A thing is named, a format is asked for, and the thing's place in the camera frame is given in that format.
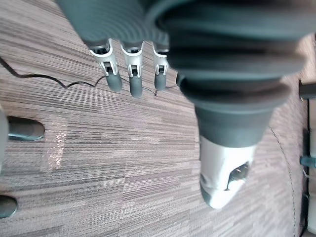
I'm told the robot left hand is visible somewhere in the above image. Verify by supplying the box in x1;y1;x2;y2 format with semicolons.
55;0;316;210

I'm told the thin dark floor cable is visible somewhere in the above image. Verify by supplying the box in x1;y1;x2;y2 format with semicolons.
268;126;297;237

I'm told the thin black cable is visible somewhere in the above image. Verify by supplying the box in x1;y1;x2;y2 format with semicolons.
0;57;158;96

